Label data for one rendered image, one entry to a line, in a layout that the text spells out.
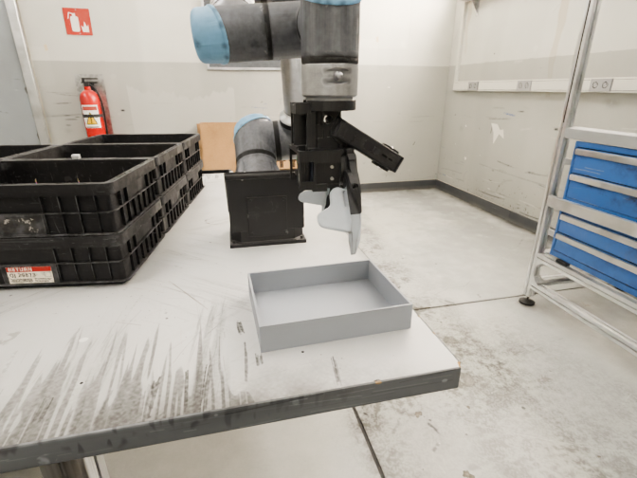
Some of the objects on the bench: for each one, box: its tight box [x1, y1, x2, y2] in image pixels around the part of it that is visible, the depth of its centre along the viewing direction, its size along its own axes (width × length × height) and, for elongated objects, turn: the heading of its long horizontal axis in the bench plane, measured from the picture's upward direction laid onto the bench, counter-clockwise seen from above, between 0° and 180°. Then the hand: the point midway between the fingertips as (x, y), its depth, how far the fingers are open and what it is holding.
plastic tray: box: [247, 259, 413, 353], centre depth 75 cm, size 27×20×5 cm
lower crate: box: [0, 199, 165, 288], centre depth 95 cm, size 40×30×12 cm
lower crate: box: [158, 175, 190, 234], centre depth 123 cm, size 40×30×12 cm
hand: (341, 236), depth 60 cm, fingers open, 14 cm apart
